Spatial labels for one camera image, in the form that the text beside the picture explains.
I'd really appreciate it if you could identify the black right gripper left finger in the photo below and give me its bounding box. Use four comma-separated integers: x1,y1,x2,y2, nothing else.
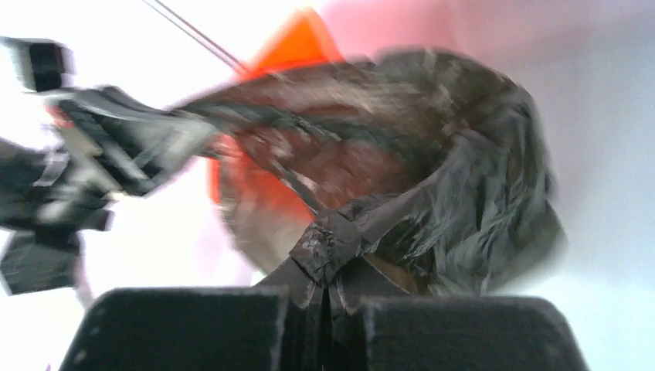
60,287,288,371

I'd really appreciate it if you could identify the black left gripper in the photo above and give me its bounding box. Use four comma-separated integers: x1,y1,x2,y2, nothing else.
56,87,218,196

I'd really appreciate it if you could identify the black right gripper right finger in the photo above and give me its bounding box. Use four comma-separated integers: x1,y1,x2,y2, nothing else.
358,297,588,371

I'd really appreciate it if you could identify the black plastic trash bag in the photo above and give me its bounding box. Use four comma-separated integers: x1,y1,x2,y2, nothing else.
176,46,566,328

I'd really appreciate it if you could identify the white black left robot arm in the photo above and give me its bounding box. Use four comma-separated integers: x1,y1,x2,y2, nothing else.
1,86,217,294

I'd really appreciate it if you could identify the orange plastic trash bin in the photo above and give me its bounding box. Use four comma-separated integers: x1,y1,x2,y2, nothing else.
195,8,342,220

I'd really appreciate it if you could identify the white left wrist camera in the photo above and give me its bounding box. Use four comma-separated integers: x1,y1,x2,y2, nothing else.
1,36,73,93

